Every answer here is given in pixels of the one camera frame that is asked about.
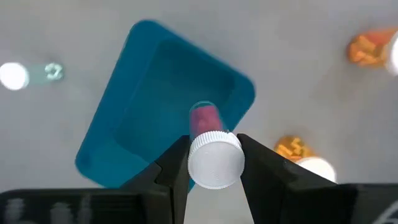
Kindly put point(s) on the tall clear bottle green pills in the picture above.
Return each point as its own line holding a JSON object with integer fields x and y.
{"x": 14, "y": 76}

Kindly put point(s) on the grey table mat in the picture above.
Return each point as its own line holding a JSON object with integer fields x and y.
{"x": 295, "y": 93}

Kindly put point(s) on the orange pill bottle white cap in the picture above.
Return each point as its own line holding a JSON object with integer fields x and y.
{"x": 317, "y": 168}
{"x": 363, "y": 49}

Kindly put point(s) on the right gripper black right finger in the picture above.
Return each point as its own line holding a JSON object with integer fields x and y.
{"x": 273, "y": 186}

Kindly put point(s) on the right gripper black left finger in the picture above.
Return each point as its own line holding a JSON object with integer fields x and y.
{"x": 171, "y": 168}

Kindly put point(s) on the clear bottle with pink pills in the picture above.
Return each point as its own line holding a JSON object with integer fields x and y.
{"x": 214, "y": 158}

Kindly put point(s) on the blue plastic bin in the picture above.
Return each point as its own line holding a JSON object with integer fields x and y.
{"x": 149, "y": 93}

